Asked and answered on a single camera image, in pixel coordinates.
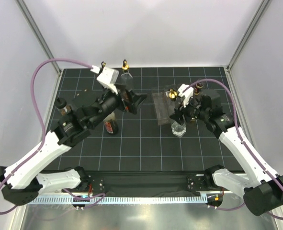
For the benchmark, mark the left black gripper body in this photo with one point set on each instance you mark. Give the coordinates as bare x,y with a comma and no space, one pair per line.
130,101

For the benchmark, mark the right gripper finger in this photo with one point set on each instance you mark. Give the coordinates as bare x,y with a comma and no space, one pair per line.
180,108
178,116

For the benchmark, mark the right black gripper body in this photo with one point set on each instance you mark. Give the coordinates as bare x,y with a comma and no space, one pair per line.
192,111

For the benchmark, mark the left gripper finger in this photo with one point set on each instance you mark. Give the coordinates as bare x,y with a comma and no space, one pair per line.
135,102
123,89

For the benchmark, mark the glass oil bottle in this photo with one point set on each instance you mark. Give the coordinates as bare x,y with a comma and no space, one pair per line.
126,78
103,64
177,129

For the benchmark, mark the small black spice jar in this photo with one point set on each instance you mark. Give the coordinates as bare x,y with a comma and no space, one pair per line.
198,88

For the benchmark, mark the round amber sauce bottle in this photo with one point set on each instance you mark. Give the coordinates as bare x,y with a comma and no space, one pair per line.
62,106

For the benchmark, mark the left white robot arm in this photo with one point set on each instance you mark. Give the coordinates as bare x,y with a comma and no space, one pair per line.
24,182

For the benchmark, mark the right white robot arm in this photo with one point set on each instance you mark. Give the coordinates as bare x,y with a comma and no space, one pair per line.
262,190

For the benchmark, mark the clear acrylic organizer tray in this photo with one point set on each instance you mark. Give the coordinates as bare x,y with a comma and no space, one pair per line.
163,105

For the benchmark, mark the dark sauce bottle red label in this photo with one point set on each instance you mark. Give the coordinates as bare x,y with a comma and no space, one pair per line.
110,124

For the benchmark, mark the black grid mat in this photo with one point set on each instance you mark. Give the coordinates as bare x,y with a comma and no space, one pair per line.
143,145

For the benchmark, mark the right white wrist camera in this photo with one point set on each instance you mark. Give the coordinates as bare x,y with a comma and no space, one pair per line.
185,92

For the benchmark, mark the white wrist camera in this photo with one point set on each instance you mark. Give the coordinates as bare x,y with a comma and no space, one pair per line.
185,92
107,78

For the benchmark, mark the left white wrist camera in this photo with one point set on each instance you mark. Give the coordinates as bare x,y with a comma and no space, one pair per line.
107,78

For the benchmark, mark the white slotted cable duct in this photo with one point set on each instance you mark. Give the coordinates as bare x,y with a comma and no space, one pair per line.
68,199

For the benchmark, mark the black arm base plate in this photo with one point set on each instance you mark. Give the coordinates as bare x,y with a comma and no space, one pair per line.
147,184

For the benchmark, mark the left aluminium frame post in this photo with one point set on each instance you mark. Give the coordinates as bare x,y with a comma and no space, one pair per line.
34,27

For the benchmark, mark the aluminium frame post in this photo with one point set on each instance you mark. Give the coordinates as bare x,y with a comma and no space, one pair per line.
34,27
249,31

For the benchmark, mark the aluminium front rail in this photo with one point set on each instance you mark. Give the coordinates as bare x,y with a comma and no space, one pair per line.
55,190

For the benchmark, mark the right aluminium frame post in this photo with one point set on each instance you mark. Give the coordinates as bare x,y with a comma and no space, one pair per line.
249,31

